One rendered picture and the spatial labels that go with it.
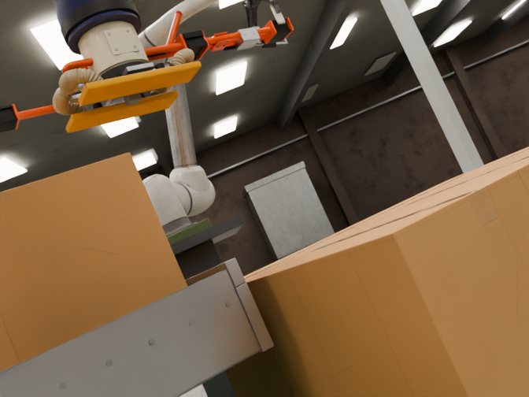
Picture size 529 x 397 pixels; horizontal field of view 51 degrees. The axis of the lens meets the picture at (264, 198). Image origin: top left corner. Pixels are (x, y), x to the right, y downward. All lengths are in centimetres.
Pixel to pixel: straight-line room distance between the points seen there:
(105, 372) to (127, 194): 43
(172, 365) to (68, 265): 33
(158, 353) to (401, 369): 47
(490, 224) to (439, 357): 25
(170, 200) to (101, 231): 95
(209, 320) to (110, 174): 43
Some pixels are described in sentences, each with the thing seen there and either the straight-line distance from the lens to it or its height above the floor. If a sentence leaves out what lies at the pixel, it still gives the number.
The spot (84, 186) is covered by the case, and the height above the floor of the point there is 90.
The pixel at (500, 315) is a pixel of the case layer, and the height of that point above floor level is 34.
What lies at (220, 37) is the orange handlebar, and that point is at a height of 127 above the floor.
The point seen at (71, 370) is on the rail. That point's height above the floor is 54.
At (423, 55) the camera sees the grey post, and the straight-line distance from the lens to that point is 479.
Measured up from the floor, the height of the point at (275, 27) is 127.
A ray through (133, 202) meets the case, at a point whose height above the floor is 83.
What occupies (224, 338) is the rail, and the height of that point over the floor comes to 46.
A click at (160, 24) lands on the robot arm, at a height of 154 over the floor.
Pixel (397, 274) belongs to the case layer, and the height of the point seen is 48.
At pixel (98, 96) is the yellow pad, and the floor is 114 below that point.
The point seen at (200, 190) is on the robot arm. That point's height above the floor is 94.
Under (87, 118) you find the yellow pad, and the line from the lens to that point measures 168.
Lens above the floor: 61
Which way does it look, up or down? 4 degrees up
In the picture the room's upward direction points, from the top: 24 degrees counter-clockwise
